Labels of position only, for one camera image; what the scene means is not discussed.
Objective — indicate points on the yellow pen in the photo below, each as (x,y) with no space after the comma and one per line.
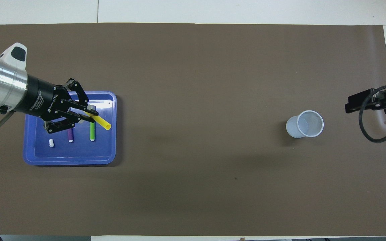
(104,124)

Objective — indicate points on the blue plastic tray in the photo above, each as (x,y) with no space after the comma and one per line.
(79,150)

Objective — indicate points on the brown table mat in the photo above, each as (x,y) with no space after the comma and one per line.
(193,67)

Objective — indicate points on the translucent plastic cup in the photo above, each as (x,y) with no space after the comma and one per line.
(293,129)

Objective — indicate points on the purple pen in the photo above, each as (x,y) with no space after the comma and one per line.
(70,135)

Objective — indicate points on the green pen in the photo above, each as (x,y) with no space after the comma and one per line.
(92,134)

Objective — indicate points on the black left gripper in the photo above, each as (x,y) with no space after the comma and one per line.
(39,97)

